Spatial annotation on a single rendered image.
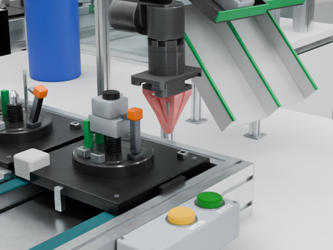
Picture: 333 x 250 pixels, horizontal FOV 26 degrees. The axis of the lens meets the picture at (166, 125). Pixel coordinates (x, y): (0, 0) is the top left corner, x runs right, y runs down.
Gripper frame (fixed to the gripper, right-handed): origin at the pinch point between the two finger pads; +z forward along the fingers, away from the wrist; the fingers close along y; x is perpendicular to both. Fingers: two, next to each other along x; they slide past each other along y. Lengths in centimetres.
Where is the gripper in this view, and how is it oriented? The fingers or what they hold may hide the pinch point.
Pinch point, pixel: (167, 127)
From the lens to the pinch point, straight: 114.3
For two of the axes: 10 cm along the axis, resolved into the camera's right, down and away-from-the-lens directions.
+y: -6.2, 2.6, -7.4
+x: 7.8, 1.8, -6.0
